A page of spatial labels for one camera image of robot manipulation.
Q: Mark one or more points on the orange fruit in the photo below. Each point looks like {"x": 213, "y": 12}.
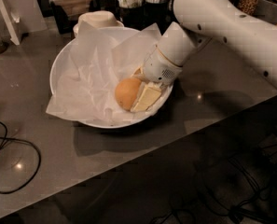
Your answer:
{"x": 126, "y": 92}

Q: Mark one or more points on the glass jar of snacks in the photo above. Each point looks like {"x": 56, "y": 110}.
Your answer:
{"x": 247, "y": 6}

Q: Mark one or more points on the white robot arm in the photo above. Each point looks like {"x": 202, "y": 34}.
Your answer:
{"x": 253, "y": 39}

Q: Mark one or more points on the white stand bracket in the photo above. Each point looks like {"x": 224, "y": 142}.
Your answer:
{"x": 12, "y": 22}

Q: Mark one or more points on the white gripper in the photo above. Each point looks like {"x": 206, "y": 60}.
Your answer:
{"x": 157, "y": 67}

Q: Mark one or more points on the black utensil holder middle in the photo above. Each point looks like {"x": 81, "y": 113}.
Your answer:
{"x": 156, "y": 11}

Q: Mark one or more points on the black utensil holder left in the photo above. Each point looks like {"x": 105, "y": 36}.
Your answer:
{"x": 131, "y": 13}

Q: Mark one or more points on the white bowl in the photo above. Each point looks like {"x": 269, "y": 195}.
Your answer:
{"x": 60, "y": 66}

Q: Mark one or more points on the black utensil holder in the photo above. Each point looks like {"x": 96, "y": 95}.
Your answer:
{"x": 156, "y": 11}
{"x": 131, "y": 13}

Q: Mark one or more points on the small white cup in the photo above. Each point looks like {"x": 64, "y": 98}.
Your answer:
{"x": 98, "y": 19}

